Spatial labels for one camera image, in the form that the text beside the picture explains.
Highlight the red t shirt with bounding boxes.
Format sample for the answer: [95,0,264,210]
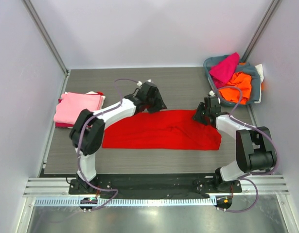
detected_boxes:
[102,110,222,150]

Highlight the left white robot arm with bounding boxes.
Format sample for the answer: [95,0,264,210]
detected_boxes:
[70,80,167,194]

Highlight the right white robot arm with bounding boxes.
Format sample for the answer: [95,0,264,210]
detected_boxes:
[193,96,278,192]

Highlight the magenta t shirt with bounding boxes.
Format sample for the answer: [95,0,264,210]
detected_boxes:
[209,52,240,89]

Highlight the orange t shirt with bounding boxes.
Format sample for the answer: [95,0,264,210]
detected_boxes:
[219,71,252,104]

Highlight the blue laundry basket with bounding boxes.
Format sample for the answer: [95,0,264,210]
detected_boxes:
[204,57,247,106]

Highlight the white t shirt in basket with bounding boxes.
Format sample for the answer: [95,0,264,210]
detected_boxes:
[255,64,264,83]

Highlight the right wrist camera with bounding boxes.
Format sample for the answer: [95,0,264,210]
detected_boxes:
[208,90,221,103]

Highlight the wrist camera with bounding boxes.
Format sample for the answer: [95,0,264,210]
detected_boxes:
[136,79,152,87]
[208,90,221,103]

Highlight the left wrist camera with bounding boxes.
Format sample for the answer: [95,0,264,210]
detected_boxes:
[136,79,152,87]

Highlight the white slotted cable duct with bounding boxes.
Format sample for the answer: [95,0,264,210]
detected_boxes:
[35,196,216,207]

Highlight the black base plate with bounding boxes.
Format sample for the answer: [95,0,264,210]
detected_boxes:
[69,172,242,196]

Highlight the right aluminium frame post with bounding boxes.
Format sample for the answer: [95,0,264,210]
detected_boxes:
[242,0,282,61]

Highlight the aluminium frame post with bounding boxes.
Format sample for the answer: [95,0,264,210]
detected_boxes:
[242,0,282,61]
[22,0,69,76]

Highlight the left aluminium frame post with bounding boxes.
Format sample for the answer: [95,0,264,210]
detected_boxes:
[22,0,69,76]

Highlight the aluminium front rail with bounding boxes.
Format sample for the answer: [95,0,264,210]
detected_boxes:
[24,175,290,197]

